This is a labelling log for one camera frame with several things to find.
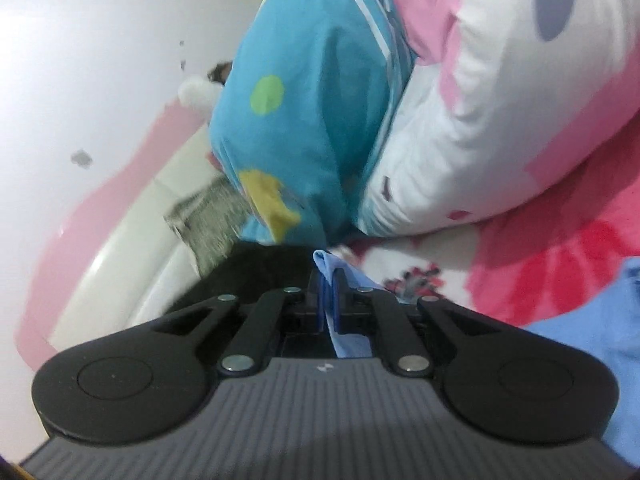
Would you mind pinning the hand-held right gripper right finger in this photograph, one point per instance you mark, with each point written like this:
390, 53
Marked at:
337, 310

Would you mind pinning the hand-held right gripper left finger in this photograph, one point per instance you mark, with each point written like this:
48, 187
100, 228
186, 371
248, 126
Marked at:
320, 310

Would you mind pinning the light blue t-shirt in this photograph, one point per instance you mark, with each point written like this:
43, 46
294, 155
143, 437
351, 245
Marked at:
590, 330

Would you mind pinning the black garment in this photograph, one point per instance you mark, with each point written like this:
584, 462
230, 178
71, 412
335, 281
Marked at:
260, 265

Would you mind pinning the grey patterned cloth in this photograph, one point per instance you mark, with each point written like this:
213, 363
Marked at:
210, 220

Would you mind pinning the pink floral blanket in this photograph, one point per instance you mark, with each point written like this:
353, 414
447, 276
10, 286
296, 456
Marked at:
525, 270

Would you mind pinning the turquoise dotted pillow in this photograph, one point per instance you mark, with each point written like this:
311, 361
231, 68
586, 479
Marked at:
310, 110

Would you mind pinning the white and pink headboard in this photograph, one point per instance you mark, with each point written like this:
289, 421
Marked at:
125, 240

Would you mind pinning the white plush toy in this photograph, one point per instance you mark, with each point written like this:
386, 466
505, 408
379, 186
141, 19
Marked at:
197, 95

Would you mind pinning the white and pink quilt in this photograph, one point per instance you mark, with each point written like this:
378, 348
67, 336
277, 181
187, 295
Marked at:
500, 110

